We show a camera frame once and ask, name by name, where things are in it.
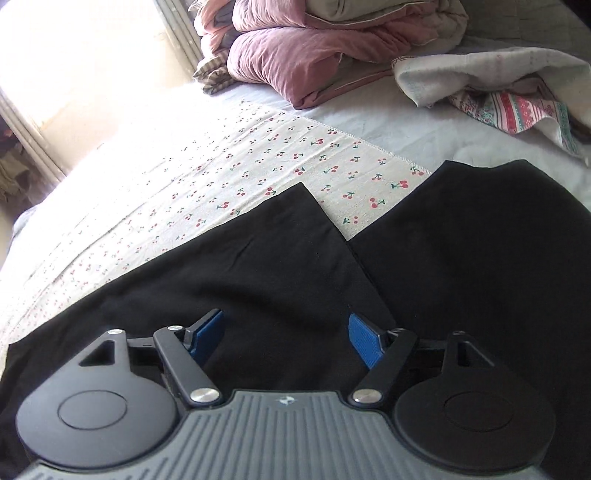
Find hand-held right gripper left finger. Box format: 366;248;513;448
76;308;227;409

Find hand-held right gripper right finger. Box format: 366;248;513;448
347;313;497;411

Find black buttoned dress pants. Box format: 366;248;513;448
0;182;400;480

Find black elastic-waist sweatpants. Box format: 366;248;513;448
346;159;591;480

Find cherry print sheet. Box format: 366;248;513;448
0;99;432;352

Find striped brown cloth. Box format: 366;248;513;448
193;54;238;96

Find hanging clothes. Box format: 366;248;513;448
0;124;28;204

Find grey dotted curtain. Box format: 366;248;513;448
0;88;65;185
157;0;204;79

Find pink folded quilt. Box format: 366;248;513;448
189;0;469;109

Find white blanket with patterned lining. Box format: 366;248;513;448
392;46;591;167

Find bright window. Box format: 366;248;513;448
0;0;185;139

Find grey-beige folded quilt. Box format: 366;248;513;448
309;0;467;28

